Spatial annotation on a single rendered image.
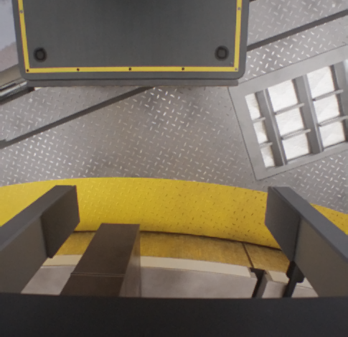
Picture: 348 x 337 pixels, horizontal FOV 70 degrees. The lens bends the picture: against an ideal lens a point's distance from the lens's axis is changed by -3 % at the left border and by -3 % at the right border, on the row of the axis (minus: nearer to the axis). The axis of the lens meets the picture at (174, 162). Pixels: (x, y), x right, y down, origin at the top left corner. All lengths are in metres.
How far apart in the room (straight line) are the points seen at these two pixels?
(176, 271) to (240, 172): 0.52
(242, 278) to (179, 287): 0.24
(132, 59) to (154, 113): 0.37
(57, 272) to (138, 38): 0.89
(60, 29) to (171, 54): 0.34
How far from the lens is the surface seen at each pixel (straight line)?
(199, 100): 1.13
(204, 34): 0.83
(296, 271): 1.08
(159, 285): 1.09
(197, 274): 1.05
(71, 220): 0.17
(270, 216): 0.17
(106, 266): 0.75
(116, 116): 1.16
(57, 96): 1.25
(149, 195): 1.23
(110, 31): 0.85
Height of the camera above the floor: 1.13
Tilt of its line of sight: 75 degrees down
